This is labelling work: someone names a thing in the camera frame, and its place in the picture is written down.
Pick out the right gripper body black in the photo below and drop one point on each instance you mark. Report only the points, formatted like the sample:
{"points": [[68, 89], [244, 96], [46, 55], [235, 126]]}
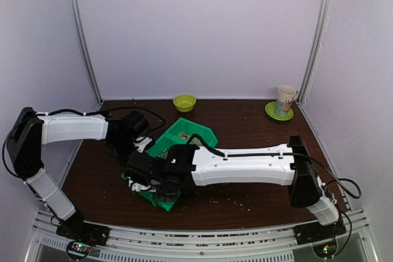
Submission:
{"points": [[167, 194]]}

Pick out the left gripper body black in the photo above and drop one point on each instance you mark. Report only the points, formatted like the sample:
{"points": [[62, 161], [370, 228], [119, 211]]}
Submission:
{"points": [[124, 148]]}

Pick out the green three-compartment candy bin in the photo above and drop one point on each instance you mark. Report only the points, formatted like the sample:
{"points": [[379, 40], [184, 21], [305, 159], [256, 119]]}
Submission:
{"points": [[162, 145]]}

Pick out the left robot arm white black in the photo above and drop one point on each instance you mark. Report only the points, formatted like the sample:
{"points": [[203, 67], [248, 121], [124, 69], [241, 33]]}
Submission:
{"points": [[56, 200]]}

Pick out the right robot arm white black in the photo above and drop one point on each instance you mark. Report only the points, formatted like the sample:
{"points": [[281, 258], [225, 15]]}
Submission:
{"points": [[287, 165]]}

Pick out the green wrapped candies pile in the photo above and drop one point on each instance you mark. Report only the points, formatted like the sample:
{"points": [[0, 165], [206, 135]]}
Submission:
{"points": [[185, 137]]}

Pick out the small green bowl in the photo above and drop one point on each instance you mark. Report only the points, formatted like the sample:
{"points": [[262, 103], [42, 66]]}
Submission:
{"points": [[184, 102]]}

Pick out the green saucer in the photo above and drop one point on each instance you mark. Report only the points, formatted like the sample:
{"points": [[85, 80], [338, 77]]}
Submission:
{"points": [[278, 111]]}

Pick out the patterned ceramic mug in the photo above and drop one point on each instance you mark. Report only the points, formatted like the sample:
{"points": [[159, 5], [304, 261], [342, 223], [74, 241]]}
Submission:
{"points": [[286, 94]]}

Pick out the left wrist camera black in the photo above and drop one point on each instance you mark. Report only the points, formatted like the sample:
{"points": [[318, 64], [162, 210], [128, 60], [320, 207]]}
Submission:
{"points": [[134, 124]]}

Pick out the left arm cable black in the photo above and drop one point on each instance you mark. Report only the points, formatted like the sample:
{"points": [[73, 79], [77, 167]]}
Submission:
{"points": [[21, 148]]}

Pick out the left aluminium frame post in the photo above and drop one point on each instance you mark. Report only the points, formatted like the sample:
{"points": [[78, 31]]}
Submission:
{"points": [[84, 51]]}

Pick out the aluminium frame post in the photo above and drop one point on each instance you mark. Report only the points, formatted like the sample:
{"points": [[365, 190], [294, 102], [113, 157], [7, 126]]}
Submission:
{"points": [[315, 51], [84, 51]]}

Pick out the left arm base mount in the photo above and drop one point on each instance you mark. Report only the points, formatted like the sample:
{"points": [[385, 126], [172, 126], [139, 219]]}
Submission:
{"points": [[81, 243]]}

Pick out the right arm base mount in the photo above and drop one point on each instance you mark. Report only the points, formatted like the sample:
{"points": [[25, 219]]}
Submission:
{"points": [[323, 239]]}

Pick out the right aluminium frame post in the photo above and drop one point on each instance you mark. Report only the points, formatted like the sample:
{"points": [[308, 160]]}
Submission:
{"points": [[315, 51]]}

